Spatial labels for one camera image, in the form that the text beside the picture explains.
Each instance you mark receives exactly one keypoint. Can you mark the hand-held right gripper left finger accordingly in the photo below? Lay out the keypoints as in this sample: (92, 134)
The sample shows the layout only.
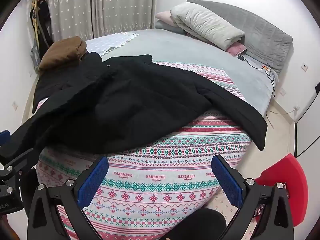
(92, 182)

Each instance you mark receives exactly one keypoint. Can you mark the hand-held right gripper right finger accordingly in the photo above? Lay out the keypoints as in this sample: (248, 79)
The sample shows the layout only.
(226, 180)

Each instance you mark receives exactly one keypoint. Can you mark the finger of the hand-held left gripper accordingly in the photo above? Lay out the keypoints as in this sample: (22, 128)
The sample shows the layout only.
(20, 161)
(4, 137)

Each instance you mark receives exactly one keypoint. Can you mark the black coat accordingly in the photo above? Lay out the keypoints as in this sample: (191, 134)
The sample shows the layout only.
(125, 105)

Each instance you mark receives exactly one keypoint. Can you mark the white floral cloth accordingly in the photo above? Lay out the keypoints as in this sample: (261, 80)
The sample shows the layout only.
(220, 208)

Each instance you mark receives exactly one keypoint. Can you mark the person's black trouser leg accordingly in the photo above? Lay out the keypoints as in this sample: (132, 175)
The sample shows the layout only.
(197, 225)

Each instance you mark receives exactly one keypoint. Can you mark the patterned knit-print blanket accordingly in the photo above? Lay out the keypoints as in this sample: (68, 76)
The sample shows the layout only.
(150, 180)

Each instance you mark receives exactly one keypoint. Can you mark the red plastic stool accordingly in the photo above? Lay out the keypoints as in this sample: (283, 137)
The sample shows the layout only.
(287, 175)

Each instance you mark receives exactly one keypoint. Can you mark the black-framed white door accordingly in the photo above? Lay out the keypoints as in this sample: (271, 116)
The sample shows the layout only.
(310, 135)

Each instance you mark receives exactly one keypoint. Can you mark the black hanging garment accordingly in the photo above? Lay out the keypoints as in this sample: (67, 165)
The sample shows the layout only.
(43, 25)

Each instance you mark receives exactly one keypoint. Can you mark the black charger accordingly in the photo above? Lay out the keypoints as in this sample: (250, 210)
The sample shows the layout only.
(241, 57)

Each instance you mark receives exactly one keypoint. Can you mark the pink cloth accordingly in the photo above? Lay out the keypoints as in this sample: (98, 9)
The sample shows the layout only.
(236, 48)

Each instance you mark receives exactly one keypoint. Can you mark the bed with grey sheet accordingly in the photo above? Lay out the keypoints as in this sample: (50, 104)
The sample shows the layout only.
(187, 52)

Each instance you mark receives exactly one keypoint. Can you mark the white lace cloth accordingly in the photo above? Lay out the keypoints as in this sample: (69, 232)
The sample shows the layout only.
(110, 42)

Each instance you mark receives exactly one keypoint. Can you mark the grey padded headboard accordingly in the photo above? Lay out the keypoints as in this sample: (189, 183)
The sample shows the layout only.
(262, 30)

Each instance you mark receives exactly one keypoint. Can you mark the light grey pillow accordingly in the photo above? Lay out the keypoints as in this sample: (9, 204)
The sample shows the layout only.
(207, 25)

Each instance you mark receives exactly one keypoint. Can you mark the grey patterned curtain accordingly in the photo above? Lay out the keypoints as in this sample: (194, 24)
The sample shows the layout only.
(100, 5)

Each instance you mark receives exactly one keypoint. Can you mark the grey folded blanket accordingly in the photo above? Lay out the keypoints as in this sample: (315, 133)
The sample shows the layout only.
(165, 27)

